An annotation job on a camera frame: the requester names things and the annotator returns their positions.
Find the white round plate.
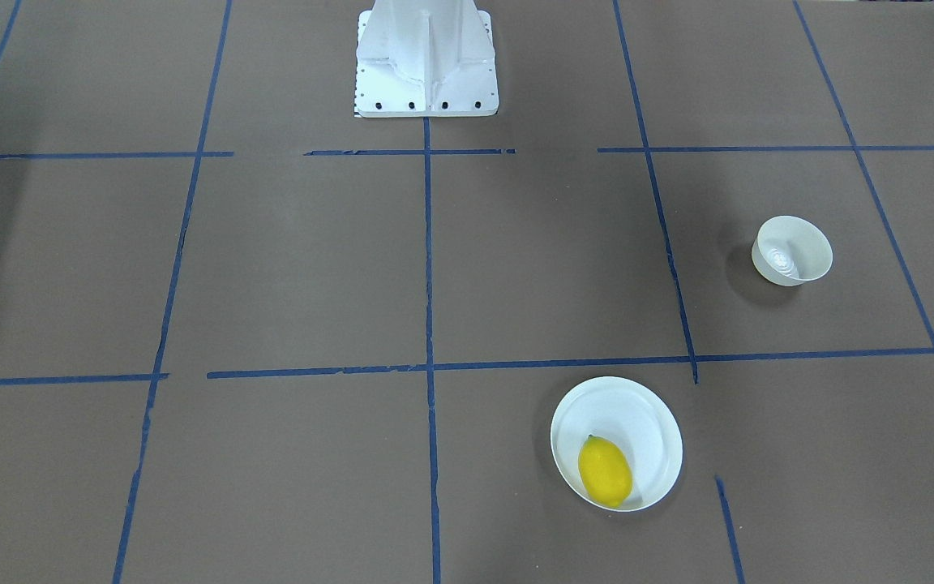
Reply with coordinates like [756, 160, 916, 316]
[550, 376, 684, 513]

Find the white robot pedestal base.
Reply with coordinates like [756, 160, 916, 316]
[353, 1, 500, 118]

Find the yellow lemon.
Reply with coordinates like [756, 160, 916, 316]
[576, 435, 633, 508]

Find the white small bowl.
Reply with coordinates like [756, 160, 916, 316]
[750, 216, 833, 287]

